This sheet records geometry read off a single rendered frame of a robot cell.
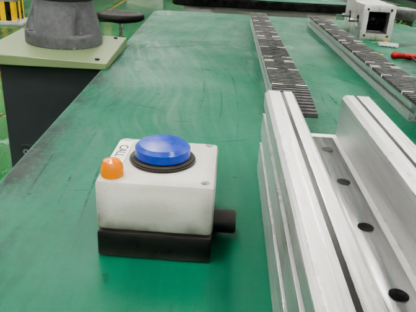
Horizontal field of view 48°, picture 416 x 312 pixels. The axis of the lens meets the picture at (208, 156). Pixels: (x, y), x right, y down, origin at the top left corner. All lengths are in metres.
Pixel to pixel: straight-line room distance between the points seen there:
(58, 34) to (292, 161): 0.71
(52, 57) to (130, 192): 0.61
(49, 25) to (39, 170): 0.51
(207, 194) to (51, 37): 0.69
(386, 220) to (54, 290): 0.22
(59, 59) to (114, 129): 0.33
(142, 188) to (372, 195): 0.16
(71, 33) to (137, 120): 0.38
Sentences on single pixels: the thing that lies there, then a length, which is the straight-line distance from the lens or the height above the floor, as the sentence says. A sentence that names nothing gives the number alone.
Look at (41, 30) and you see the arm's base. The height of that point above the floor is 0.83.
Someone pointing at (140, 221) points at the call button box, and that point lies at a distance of 0.32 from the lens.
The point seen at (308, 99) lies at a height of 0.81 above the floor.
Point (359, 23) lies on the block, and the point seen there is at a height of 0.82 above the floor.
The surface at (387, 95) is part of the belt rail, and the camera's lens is 0.79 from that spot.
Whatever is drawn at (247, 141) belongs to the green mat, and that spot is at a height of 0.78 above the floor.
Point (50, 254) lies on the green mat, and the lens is 0.35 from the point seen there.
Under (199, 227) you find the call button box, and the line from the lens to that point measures 0.32.
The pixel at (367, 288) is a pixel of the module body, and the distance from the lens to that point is 0.20.
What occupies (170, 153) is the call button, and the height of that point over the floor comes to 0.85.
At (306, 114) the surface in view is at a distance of 0.59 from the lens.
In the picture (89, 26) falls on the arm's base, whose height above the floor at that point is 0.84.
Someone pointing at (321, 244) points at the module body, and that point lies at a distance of 0.22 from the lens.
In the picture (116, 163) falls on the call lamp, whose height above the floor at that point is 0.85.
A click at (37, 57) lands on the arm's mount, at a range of 0.89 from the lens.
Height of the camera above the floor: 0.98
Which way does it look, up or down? 23 degrees down
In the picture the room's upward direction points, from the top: 3 degrees clockwise
